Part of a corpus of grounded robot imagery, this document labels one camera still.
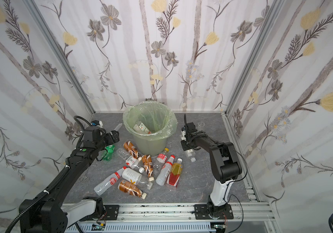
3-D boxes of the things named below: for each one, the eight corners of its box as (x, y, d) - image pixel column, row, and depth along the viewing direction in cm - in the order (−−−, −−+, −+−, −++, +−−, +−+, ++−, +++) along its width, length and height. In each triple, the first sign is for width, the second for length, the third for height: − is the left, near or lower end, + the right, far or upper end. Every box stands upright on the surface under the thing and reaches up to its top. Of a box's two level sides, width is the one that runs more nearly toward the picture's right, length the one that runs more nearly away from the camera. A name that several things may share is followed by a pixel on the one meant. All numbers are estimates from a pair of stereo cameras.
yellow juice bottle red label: (165, 185, 84) (165, 182, 80) (175, 159, 95) (175, 155, 90) (176, 189, 83) (176, 186, 78) (184, 163, 93) (185, 159, 89)
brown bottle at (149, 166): (149, 182, 84) (148, 180, 81) (141, 158, 94) (141, 156, 91) (158, 179, 85) (157, 177, 83) (150, 155, 95) (149, 153, 92)
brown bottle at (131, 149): (137, 162, 92) (137, 160, 89) (124, 146, 99) (122, 143, 96) (143, 157, 94) (143, 155, 91) (130, 142, 101) (129, 139, 99)
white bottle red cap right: (155, 183, 85) (154, 181, 81) (168, 156, 96) (168, 153, 93) (163, 187, 83) (163, 185, 80) (175, 159, 95) (176, 156, 91)
